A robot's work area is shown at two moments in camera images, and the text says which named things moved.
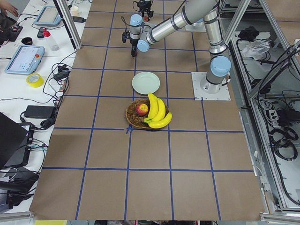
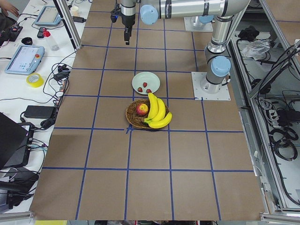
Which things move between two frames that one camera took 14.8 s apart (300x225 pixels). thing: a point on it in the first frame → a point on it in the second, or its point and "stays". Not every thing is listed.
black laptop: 15,143 stays
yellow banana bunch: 157,118 stays
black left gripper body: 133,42 → 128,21
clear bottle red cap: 53,45 stays
